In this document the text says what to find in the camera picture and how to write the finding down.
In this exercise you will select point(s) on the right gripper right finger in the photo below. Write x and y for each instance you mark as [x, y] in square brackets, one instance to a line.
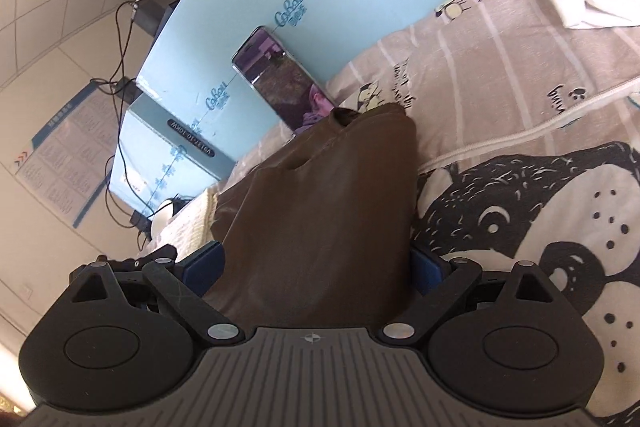
[442, 287]

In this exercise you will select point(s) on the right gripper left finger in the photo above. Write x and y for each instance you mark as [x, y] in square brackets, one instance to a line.
[181, 288]

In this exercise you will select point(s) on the brown leather jacket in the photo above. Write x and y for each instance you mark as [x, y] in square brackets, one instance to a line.
[317, 235]

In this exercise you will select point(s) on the cream waffle blanket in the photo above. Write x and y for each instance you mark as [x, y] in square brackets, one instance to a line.
[191, 228]

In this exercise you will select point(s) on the left light blue box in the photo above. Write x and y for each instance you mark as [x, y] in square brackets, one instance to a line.
[150, 168]

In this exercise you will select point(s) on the black power adapter left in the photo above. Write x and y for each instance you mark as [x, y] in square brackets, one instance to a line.
[127, 90]

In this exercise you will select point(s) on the black power adapter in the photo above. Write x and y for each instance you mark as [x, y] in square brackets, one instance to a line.
[152, 15]
[127, 90]

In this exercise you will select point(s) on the cartoon printed bed sheet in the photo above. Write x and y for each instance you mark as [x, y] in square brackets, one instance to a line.
[529, 149]

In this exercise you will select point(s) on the smartphone leaning on box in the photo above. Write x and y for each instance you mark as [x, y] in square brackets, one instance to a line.
[285, 86]

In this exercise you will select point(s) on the black power adapter right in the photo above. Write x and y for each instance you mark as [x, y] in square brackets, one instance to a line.
[152, 15]

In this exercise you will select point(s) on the large light blue box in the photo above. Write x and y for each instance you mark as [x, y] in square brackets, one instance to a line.
[189, 70]

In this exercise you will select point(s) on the wall notice poster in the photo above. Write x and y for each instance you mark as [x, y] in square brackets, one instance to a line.
[63, 165]

